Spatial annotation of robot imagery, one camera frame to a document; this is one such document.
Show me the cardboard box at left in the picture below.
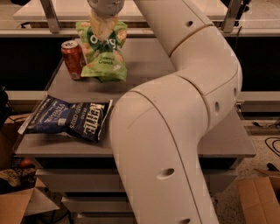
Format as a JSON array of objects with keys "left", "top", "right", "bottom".
[{"left": 0, "top": 114, "right": 60, "bottom": 224}]

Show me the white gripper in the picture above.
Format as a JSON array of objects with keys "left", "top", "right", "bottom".
[{"left": 87, "top": 0, "right": 125, "bottom": 41}]

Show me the metal railing frame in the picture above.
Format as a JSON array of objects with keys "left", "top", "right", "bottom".
[{"left": 0, "top": 0, "right": 251, "bottom": 35}]

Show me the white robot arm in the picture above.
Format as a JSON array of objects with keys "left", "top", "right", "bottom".
[{"left": 109, "top": 0, "right": 242, "bottom": 224}]

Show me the red coke can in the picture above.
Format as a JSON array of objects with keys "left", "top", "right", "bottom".
[{"left": 61, "top": 40, "right": 85, "bottom": 81}]

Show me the cardboard box at right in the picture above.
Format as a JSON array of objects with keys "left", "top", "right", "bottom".
[{"left": 236, "top": 170, "right": 280, "bottom": 224}]

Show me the grey drawer cabinet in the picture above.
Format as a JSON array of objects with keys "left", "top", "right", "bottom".
[{"left": 17, "top": 38, "right": 256, "bottom": 224}]

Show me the black cable on floor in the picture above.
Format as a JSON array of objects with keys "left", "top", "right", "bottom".
[{"left": 264, "top": 136, "right": 280, "bottom": 158}]

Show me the green rice chip bag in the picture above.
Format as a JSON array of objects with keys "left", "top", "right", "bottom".
[{"left": 76, "top": 21, "right": 128, "bottom": 82}]

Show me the cardboard box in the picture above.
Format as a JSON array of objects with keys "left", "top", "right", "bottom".
[
  {"left": 236, "top": 170, "right": 280, "bottom": 224},
  {"left": 0, "top": 114, "right": 60, "bottom": 224}
]

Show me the blue kettle chips bag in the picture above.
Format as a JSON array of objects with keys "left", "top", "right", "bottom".
[{"left": 18, "top": 95, "right": 113, "bottom": 144}]

